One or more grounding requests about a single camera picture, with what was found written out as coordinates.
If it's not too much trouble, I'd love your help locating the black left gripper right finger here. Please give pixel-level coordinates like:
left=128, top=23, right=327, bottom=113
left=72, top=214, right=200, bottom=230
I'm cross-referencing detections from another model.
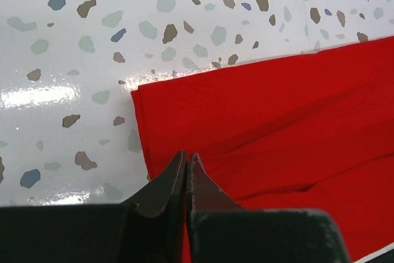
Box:
left=186, top=153, right=241, bottom=262

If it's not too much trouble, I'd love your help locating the red t shirt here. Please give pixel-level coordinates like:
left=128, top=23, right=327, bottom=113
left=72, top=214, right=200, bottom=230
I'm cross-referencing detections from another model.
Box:
left=131, top=38, right=393, bottom=260

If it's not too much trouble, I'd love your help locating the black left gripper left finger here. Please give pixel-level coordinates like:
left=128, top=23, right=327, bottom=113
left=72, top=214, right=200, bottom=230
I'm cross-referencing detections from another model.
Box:
left=122, top=151, right=187, bottom=262

